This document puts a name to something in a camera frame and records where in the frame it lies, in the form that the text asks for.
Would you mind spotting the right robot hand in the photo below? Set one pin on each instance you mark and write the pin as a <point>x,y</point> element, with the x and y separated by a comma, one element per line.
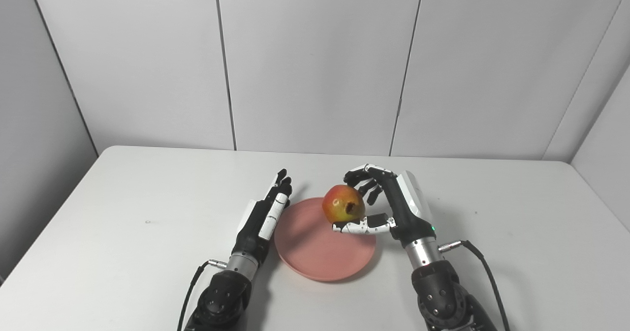
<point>398,208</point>

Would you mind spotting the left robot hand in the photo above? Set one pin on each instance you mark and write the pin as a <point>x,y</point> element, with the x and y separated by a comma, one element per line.
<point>263,223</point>

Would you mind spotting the red yellow pomegranate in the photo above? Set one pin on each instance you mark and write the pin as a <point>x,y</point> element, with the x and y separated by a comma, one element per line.
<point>343,204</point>

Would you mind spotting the pink plate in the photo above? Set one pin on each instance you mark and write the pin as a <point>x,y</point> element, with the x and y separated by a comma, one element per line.
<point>315,252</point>

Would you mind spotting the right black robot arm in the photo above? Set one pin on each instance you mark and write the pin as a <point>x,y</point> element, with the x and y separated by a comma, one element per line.
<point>445,289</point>

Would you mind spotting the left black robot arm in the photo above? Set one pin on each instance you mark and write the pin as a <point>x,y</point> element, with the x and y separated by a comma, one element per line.
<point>224,294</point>

